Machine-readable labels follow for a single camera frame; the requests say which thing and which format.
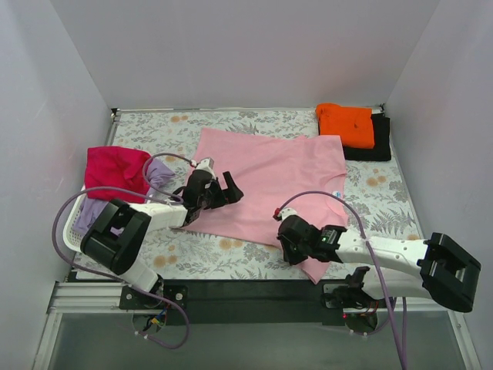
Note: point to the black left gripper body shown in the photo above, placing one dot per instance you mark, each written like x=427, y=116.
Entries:
x=219, y=191

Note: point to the black folded t shirt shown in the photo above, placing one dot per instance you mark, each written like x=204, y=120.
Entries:
x=381, y=152

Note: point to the white plastic basket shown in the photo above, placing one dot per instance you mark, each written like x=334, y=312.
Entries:
x=71, y=238

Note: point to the lavender t shirt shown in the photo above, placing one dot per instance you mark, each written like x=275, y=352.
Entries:
x=158, y=174

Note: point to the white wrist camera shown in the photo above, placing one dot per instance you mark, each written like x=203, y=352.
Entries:
x=205, y=164
x=281, y=214

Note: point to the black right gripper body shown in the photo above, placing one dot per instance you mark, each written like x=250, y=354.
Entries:
x=287, y=243

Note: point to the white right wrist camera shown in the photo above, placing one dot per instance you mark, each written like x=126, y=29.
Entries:
x=281, y=214

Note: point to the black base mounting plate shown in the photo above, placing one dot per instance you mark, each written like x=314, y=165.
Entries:
x=267, y=301

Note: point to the orange folded t shirt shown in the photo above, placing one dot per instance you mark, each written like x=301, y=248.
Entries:
x=353, y=125

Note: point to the red t shirt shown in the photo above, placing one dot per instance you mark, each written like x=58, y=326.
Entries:
x=116, y=166

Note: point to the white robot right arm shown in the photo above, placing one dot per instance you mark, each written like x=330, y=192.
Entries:
x=437, y=268

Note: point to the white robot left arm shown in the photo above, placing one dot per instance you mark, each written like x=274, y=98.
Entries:
x=115, y=238

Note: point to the pink t shirt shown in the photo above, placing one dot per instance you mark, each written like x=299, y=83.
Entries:
x=270, y=171

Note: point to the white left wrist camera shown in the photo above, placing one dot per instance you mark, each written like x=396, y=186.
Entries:
x=205, y=164

